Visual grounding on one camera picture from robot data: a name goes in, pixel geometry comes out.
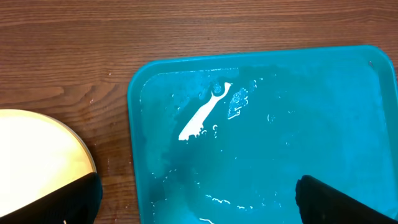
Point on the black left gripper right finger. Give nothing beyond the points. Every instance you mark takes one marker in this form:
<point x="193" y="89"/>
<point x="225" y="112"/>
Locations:
<point x="319" y="203"/>

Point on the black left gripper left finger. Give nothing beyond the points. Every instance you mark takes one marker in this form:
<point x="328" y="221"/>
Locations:
<point x="77" y="202"/>

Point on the yellow-green plate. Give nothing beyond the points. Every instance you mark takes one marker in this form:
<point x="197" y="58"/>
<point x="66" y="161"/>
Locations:
<point x="39" y="155"/>

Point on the teal plastic tray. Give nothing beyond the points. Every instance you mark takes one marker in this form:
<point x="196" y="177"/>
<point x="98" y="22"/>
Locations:
<point x="225" y="138"/>

